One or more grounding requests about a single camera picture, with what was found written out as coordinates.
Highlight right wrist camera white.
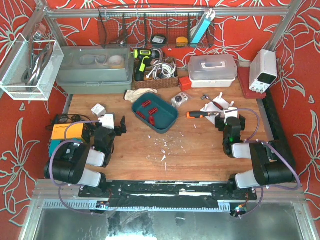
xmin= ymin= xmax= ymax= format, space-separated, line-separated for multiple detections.
xmin=224 ymin=107 xmax=239 ymax=119

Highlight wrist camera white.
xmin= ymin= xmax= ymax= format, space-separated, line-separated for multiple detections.
xmin=224 ymin=107 xmax=239 ymax=119
xmin=98 ymin=113 xmax=115 ymax=130

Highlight red mat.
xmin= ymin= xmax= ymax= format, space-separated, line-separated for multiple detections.
xmin=237 ymin=67 xmax=267 ymax=100

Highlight white peg board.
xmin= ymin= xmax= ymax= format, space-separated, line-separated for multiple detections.
xmin=201 ymin=92 xmax=236 ymax=118

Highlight white power supply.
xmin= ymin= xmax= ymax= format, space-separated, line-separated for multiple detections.
xmin=249 ymin=49 xmax=277 ymax=94

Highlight blue white box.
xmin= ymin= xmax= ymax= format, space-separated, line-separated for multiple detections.
xmin=190 ymin=13 xmax=211 ymax=48

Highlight large red spring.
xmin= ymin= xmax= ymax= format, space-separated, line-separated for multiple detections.
xmin=141 ymin=100 xmax=152 ymax=108

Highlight white plastic toolbox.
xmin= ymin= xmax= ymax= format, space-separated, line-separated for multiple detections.
xmin=188 ymin=54 xmax=238 ymax=88

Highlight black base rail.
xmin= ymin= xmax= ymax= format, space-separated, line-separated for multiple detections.
xmin=78 ymin=180 xmax=257 ymax=209

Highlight black wire basket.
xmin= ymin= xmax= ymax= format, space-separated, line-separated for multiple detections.
xmin=98 ymin=4 xmax=216 ymax=48

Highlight white power adapter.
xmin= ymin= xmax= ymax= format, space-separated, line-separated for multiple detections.
xmin=91 ymin=103 xmax=107 ymax=118

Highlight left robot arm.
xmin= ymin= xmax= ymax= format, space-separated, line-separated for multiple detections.
xmin=44 ymin=114 xmax=127 ymax=188

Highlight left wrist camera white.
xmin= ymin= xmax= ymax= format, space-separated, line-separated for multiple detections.
xmin=98 ymin=113 xmax=115 ymax=130

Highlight red handled ratchet wrench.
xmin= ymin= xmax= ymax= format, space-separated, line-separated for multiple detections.
xmin=201 ymin=94 xmax=224 ymax=111

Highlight red orange socket cube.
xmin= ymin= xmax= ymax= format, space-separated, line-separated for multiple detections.
xmin=178 ymin=76 xmax=192 ymax=92

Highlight grey plastic storage box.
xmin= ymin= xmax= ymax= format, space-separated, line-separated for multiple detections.
xmin=56 ymin=46 xmax=134 ymax=95

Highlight clear acrylic box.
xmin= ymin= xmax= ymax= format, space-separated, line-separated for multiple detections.
xmin=0 ymin=34 xmax=64 ymax=101

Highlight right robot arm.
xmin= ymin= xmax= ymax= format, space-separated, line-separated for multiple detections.
xmin=215 ymin=115 xmax=300 ymax=189

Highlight white work glove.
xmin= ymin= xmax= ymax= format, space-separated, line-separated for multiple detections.
xmin=123 ymin=88 xmax=158 ymax=103

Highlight black cables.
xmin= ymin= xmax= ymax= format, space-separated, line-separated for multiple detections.
xmin=45 ymin=113 xmax=93 ymax=131

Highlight white cable bundle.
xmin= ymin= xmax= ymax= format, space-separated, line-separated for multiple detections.
xmin=147 ymin=62 xmax=177 ymax=80

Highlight orange teal device box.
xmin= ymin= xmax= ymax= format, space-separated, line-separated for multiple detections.
xmin=49 ymin=123 xmax=91 ymax=157

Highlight wicker basket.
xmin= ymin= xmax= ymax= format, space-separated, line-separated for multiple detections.
xmin=132 ymin=70 xmax=179 ymax=90

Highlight green yellow power drill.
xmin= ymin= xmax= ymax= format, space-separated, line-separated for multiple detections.
xmin=133 ymin=48 xmax=161 ymax=82

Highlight teal plastic tray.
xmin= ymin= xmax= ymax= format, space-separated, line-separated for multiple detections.
xmin=131 ymin=92 xmax=179 ymax=134

